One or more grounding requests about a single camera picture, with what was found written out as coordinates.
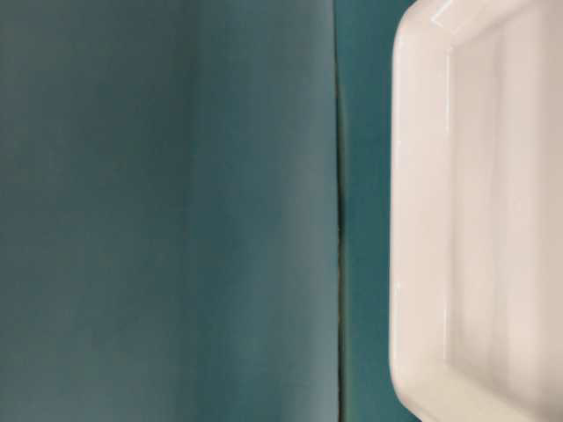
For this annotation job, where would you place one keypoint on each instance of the white plastic tray case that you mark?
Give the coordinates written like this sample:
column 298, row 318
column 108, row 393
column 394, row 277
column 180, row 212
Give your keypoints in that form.
column 476, row 211

